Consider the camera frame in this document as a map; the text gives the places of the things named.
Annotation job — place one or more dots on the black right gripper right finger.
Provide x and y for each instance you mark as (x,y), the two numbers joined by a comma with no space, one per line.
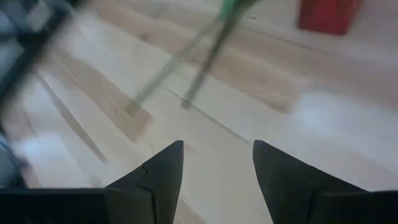
(295,193)

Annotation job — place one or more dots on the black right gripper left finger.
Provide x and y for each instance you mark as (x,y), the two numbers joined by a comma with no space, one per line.
(155,193)

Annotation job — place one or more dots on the pink artificial tulip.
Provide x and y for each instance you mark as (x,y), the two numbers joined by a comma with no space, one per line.
(211,59)

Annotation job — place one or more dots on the red ribbed glass vase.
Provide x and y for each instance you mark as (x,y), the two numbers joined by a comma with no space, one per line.
(328,15)

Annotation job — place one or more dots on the black aluminium rig frame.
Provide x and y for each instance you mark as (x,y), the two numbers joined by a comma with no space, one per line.
(29,56)

